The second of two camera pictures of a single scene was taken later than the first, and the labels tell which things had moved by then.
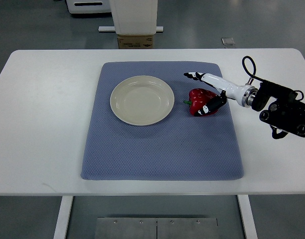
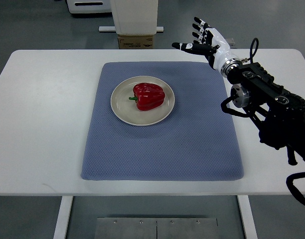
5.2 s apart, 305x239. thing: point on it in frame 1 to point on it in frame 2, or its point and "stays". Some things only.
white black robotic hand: x=244 y=95 to x=212 y=44
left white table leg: x=60 y=230 stays
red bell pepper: x=204 y=102 to x=148 y=96
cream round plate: x=142 y=100 stays
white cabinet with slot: x=80 y=6 stays
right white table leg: x=248 y=216 stays
